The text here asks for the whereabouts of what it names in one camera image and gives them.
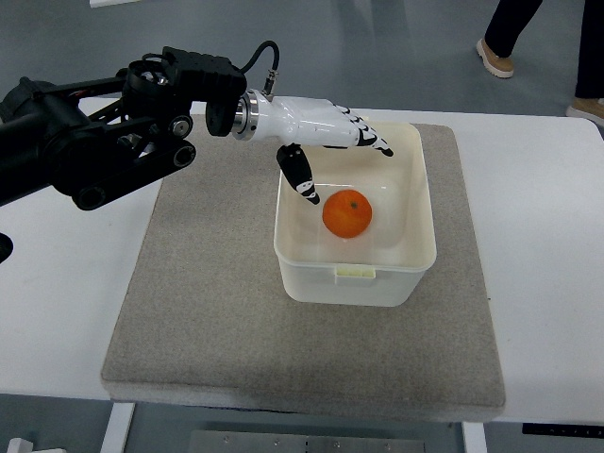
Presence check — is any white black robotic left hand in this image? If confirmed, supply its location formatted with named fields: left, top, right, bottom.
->
left=252, top=92, right=394, bottom=205

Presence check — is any orange fruit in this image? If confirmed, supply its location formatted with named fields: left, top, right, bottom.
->
left=322, top=189, right=373, bottom=239

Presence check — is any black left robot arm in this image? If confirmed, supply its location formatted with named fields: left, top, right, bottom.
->
left=1, top=46, right=262, bottom=210

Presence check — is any white plastic box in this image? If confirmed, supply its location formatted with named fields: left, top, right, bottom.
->
left=274, top=120, right=437, bottom=307

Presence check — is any tan shoe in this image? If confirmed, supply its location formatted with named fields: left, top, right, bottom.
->
left=565, top=97, right=604, bottom=127
left=476, top=39, right=514, bottom=79

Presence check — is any grey felt mat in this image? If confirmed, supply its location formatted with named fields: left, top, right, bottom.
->
left=101, top=125, right=506, bottom=421

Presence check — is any person's dark trouser leg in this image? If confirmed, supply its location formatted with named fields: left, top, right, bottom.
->
left=482, top=0, right=603, bottom=98

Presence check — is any white object at top edge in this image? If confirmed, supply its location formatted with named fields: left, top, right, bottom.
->
left=89, top=0, right=140, bottom=8

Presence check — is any white right table leg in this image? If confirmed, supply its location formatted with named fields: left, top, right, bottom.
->
left=461, top=422, right=488, bottom=453

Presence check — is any white table leg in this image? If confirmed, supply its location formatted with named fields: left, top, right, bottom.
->
left=461, top=422, right=488, bottom=453
left=100, top=403, right=136, bottom=453

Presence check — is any white left table leg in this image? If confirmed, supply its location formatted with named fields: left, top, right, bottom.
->
left=100, top=403, right=136, bottom=453

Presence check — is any black table control panel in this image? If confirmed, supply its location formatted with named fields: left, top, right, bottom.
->
left=522, top=423, right=604, bottom=439

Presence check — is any white object bottom left corner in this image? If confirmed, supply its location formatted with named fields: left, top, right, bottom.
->
left=6, top=438, right=33, bottom=453

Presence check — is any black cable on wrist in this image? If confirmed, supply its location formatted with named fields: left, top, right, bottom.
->
left=238, top=40, right=280, bottom=100

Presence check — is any grey metal base plate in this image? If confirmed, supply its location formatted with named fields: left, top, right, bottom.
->
left=188, top=430, right=426, bottom=453

